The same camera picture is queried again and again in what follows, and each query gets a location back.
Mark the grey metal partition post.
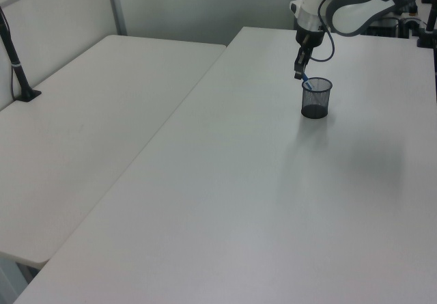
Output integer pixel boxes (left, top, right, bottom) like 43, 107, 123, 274
104, 0, 128, 36

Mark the blue and white marker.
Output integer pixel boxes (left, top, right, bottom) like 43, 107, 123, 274
300, 72, 315, 92

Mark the black camera pole with base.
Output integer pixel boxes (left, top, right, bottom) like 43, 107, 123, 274
0, 5, 43, 105

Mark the dark background equipment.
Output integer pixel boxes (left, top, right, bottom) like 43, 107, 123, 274
362, 2, 421, 39

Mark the black mesh pen cup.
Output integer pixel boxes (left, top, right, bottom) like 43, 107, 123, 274
300, 77, 333, 119

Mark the black pole with clamp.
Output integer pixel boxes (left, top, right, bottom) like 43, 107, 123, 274
414, 0, 437, 49

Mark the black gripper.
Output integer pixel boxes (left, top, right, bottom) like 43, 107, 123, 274
292, 23, 325, 81

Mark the white adjacent table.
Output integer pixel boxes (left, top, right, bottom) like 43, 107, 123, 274
0, 34, 228, 270

